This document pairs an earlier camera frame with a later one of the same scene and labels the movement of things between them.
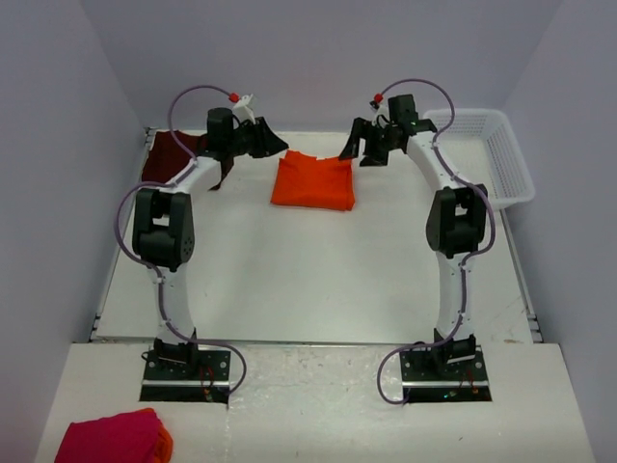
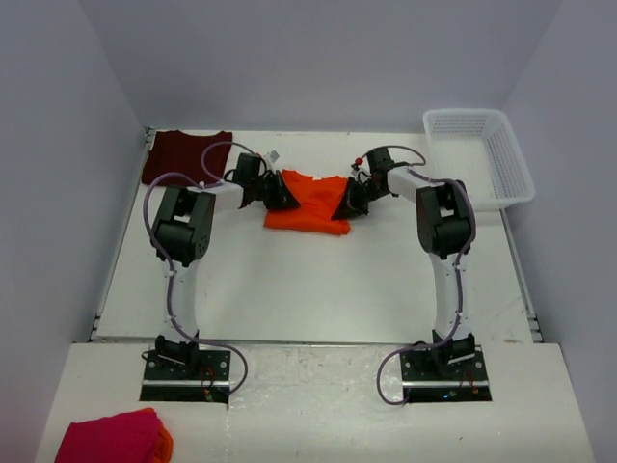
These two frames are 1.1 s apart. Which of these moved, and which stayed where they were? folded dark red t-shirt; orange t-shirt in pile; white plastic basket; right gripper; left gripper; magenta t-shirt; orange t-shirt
Moved: orange t-shirt; left gripper; right gripper
Stayed: magenta t-shirt; orange t-shirt in pile; folded dark red t-shirt; white plastic basket
